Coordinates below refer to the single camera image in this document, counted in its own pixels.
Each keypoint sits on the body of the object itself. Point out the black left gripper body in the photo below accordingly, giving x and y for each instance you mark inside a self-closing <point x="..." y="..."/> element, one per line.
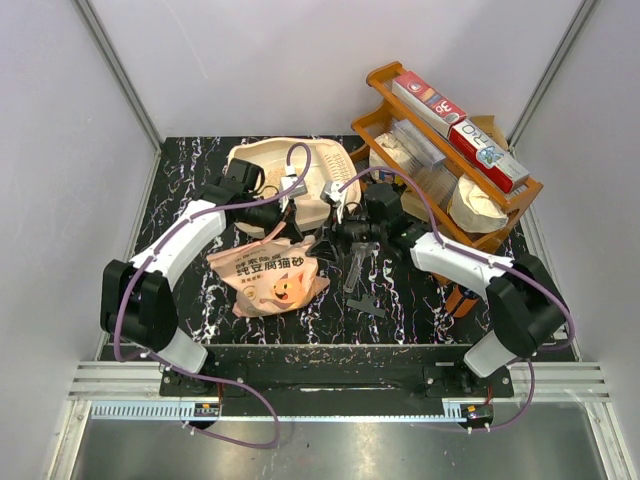
<point x="263" y="216"/>

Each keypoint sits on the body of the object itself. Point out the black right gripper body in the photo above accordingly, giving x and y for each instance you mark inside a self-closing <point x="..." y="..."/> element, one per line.
<point x="353" y="228"/>

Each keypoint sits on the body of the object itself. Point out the clear plastic scoop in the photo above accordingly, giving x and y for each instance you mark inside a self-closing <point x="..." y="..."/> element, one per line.
<point x="360" y="251"/>

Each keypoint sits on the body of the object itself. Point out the pink cat litter bag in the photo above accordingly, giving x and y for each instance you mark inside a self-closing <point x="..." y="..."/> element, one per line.
<point x="270" y="277"/>

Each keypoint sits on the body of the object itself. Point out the black plastic clip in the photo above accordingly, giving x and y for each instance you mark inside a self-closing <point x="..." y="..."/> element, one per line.
<point x="366" y="304"/>

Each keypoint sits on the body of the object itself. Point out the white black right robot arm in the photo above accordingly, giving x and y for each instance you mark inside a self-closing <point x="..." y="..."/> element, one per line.
<point x="525" y="306"/>

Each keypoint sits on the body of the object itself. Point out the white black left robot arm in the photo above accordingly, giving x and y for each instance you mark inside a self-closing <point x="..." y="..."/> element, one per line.
<point x="137" y="302"/>

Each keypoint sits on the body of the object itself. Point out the tan cat litter pellets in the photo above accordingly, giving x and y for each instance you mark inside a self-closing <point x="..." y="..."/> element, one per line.
<point x="273" y="176"/>

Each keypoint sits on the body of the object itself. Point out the beige plastic litter box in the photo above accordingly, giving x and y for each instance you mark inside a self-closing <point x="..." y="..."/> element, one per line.
<point x="329" y="161"/>

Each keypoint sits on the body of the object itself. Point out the red white toothpaste box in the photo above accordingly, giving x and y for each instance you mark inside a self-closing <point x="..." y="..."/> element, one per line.
<point x="427" y="103"/>

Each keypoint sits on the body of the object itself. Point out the red white long box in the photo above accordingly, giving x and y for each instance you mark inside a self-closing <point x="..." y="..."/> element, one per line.
<point x="497" y="164"/>

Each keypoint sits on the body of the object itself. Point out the light wooden block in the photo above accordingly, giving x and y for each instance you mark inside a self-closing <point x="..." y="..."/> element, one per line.
<point x="414" y="206"/>

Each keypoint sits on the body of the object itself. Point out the orange wooden rack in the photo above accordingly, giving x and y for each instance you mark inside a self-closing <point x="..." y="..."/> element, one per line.
<point x="369" y="126"/>

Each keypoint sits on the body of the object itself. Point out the clear plastic packet stack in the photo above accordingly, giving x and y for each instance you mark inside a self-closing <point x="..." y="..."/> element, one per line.
<point x="428" y="165"/>

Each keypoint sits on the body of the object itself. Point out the beige cloth bag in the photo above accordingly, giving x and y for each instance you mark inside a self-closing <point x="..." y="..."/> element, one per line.
<point x="473" y="211"/>

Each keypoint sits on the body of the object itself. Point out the orange blue bottle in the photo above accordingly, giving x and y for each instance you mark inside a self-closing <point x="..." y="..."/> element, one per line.
<point x="461" y="301"/>

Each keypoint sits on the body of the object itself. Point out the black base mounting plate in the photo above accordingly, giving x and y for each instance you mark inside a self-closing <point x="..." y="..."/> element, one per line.
<point x="333" y="381"/>

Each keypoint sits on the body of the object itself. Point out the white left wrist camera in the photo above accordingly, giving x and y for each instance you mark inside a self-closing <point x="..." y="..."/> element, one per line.
<point x="292" y="186"/>

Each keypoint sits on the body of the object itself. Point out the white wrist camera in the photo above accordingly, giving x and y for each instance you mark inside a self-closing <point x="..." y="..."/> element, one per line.
<point x="334" y="194"/>
<point x="292" y="186"/>

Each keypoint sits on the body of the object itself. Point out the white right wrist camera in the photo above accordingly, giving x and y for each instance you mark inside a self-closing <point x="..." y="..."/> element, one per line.
<point x="334" y="194"/>

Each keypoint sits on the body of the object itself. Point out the white cable duct rail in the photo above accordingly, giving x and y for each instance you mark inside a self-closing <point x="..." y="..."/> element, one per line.
<point x="260" y="411"/>

